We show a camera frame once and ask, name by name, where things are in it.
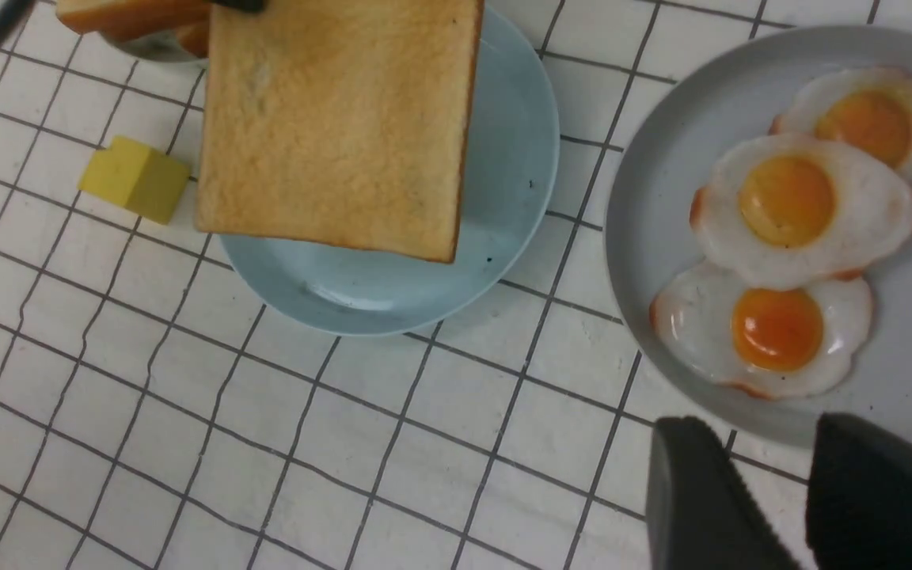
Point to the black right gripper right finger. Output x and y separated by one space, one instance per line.
859 498

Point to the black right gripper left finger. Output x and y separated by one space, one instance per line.
699 512

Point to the fried egg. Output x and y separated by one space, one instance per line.
771 344
869 108
785 211

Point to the toast slice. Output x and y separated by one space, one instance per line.
128 20
340 122

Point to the grey plate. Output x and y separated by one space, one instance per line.
731 98

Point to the light blue plate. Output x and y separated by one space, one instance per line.
513 152

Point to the yellow cube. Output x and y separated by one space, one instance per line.
136 177

